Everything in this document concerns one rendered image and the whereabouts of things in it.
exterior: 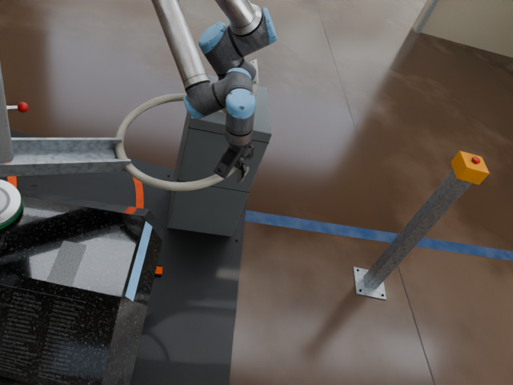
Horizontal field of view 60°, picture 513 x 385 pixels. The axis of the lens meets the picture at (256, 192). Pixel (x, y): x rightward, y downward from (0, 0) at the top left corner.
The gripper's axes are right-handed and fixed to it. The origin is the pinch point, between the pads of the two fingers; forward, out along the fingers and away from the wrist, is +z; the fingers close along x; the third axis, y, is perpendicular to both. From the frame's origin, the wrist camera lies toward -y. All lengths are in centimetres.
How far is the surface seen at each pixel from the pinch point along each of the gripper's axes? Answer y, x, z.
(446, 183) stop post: 84, -69, 33
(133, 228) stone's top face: -33.4, 18.7, 9.5
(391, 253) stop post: 72, -64, 88
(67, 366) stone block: -78, 6, 20
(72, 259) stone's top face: -56, 24, 5
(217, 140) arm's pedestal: 36, 33, 30
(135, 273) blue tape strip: -45.6, 6.7, 10.6
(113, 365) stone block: -70, -5, 23
